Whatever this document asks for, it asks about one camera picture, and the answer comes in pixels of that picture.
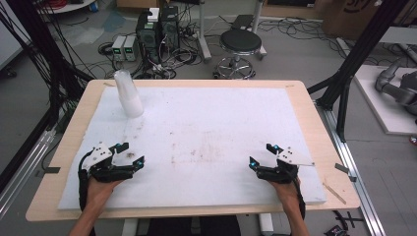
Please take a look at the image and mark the hanging black cable bundle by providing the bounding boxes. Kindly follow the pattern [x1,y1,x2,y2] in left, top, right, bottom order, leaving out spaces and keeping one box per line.
[0,0,99,99]

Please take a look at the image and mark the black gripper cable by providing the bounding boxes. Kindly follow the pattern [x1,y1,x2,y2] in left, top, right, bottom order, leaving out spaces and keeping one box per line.
[293,178,307,220]
[77,148,96,211]

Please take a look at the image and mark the white floor board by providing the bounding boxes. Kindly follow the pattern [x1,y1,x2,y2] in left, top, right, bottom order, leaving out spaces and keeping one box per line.
[353,64,417,136]

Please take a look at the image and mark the white table leg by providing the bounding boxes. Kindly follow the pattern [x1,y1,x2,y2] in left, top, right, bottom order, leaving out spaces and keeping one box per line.
[121,217,140,236]
[258,213,275,236]

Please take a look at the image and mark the person's dark clothing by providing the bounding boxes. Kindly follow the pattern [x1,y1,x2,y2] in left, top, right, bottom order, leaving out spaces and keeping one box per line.
[143,214,243,236]

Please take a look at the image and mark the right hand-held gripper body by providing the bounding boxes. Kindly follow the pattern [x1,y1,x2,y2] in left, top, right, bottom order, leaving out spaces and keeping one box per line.
[256,146,316,185]

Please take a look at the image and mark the aluminium rail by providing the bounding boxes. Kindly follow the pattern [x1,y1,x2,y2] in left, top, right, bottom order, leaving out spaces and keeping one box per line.
[315,102,387,236]
[0,128,57,219]

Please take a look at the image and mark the black frame post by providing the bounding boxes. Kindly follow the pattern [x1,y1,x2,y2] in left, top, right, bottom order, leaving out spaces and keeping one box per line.
[307,0,406,143]
[5,0,94,109]

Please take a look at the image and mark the grey stand leg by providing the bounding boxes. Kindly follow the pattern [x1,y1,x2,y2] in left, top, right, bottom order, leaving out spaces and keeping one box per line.
[196,0,213,64]
[251,0,268,62]

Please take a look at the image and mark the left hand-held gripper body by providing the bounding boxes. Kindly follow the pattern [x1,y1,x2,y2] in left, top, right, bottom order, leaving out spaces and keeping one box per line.
[78,142,134,184]

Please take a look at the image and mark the person's right hand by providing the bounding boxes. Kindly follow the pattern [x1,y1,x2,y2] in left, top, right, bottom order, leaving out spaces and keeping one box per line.
[268,177,301,208]

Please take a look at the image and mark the black round stool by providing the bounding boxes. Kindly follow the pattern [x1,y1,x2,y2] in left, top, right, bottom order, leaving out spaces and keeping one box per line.
[213,29,264,81]

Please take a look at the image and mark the black computer tower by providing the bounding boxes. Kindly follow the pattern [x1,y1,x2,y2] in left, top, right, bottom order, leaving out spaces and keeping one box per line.
[135,11,162,65]
[159,5,181,51]

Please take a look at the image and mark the tangle of floor cables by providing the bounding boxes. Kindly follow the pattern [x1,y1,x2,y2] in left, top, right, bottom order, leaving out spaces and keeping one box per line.
[97,6,210,81]

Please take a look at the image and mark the grey power supply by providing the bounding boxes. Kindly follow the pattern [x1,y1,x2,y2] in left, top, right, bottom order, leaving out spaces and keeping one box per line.
[123,34,140,63]
[111,34,128,62]

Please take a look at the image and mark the white foam mat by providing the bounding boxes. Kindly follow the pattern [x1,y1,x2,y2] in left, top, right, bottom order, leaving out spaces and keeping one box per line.
[57,86,328,210]

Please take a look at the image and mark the cardboard box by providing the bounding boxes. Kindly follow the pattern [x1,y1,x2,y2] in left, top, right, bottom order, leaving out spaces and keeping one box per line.
[322,0,407,41]

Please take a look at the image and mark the thin wooden stick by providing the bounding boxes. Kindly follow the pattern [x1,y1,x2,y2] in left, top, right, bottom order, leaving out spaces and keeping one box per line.
[322,182,347,206]

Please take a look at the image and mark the flat black device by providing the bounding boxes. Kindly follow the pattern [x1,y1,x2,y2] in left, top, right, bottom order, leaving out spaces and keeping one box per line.
[230,14,256,31]

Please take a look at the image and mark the person's left hand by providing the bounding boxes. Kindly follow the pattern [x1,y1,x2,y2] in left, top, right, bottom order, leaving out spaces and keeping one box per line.
[86,176,125,207]

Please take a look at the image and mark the small white box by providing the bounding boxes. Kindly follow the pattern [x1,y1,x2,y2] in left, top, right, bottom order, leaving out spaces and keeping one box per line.
[147,7,161,24]

